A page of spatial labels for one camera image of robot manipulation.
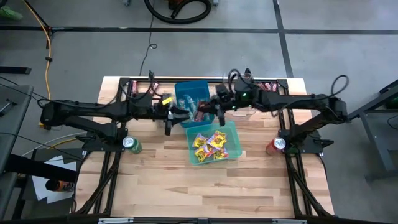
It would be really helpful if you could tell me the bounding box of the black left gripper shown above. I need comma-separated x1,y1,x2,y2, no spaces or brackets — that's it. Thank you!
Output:
151,93,193,137

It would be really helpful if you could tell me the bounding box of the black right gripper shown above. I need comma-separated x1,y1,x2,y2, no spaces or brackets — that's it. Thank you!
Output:
198,88,261,127

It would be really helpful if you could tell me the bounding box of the clear-wrapped red candy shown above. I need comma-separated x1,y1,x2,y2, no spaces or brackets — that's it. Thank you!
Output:
195,110,213,123

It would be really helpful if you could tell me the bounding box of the clear acrylic bin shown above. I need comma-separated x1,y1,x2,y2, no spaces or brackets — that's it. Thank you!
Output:
217,72,259,118

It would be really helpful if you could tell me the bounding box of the blue plastic bin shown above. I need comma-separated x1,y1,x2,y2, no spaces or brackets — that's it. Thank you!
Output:
174,79,216,129

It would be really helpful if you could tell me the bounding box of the teal translucent plastic bin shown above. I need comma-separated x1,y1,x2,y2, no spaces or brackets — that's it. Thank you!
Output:
185,120,243,166

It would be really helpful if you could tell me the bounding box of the green soda can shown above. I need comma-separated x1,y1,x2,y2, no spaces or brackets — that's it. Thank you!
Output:
121,135,143,155

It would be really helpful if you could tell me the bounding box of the red soda can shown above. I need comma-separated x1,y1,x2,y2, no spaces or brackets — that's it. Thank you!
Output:
265,136,287,157

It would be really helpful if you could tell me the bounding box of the orange black bottle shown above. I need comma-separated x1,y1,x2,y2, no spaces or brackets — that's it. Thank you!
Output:
45,179,76,193

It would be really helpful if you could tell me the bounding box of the white paper sheet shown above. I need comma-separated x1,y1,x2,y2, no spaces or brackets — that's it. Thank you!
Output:
30,154,78,205

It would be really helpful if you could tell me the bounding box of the black slanted bar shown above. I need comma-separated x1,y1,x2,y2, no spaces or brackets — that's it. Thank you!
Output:
4,153,78,184

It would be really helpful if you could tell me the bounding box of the grey side table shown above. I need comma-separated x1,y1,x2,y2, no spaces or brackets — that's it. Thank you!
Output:
0,84,34,175

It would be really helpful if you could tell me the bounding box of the black flat bar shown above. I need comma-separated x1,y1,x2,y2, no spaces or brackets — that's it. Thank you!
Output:
0,66,32,75

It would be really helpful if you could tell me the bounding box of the black stand leg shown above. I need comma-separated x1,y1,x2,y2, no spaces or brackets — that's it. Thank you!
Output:
23,0,75,50

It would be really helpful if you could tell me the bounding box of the grey metal tool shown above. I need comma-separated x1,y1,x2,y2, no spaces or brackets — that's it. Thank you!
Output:
0,98,18,118

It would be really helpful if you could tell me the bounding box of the black metal desk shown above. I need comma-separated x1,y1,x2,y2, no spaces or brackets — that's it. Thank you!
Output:
341,79,398,183

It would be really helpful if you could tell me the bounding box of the person's foot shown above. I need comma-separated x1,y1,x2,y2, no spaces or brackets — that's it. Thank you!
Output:
0,6,24,22

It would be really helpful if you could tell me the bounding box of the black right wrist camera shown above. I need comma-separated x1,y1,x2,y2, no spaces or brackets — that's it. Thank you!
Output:
216,83,231,101

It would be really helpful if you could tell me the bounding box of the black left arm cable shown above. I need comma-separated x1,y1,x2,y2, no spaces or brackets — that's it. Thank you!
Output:
37,70,162,110

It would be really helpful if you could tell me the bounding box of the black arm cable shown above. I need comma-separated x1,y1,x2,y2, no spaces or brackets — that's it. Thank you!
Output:
37,70,162,110
330,74,349,98

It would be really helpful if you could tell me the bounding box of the black aluminium table frame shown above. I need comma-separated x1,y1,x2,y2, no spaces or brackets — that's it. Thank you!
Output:
70,76,336,224

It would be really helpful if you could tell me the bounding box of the thin black floor cable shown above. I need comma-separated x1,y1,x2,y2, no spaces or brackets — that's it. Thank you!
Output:
138,0,158,77

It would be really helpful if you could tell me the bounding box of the black vacuum hose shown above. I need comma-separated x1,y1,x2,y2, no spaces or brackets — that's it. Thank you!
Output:
143,0,213,25

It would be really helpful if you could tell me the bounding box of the silver metal bracket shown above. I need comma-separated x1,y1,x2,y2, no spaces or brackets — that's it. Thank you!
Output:
98,217,134,224
272,218,308,224

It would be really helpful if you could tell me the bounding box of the white cable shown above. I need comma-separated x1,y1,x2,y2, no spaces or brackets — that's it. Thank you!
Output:
20,132,90,158

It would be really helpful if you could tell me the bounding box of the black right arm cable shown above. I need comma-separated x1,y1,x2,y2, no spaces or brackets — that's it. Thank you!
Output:
330,74,349,98

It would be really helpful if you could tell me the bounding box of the yellow extension cord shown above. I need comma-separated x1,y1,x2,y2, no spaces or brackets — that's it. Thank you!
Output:
22,0,53,130

